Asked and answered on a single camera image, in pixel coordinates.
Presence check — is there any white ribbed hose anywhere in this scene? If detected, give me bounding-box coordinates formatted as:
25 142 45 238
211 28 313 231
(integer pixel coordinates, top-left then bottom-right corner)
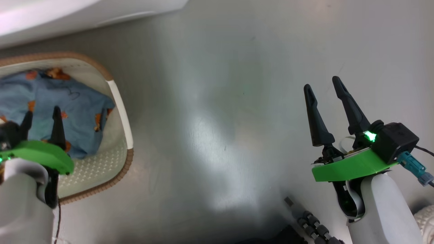
414 205 434 234

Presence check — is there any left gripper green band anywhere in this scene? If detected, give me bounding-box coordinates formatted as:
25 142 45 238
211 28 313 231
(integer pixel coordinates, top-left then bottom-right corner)
0 106 74 208

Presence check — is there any teal cable connector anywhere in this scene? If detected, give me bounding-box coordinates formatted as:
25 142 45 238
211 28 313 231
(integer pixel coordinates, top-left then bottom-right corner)
397 151 434 186

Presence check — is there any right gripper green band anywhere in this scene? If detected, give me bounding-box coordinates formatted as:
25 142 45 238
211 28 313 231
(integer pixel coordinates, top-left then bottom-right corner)
303 76 398 220

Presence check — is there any white basket with brown rim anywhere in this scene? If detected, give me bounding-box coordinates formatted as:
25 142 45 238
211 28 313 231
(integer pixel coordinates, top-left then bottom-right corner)
0 52 134 204

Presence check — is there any blue cartoon print garment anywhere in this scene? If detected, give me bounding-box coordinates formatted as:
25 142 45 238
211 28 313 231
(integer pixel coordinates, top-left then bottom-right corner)
0 68 116 160

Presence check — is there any black ribbed conduit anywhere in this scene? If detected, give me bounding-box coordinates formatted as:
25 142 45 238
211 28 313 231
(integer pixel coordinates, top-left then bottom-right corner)
284 197 343 244

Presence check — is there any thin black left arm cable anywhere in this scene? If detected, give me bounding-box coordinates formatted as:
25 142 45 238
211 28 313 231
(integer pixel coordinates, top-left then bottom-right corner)
54 197 62 244

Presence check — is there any thin black camera cable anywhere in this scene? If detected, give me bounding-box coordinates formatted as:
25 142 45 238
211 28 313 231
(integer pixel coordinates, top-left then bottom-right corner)
415 145 434 158

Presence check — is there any white front-load washing machine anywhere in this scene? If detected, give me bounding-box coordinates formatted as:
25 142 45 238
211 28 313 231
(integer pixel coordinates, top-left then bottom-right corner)
0 0 189 48

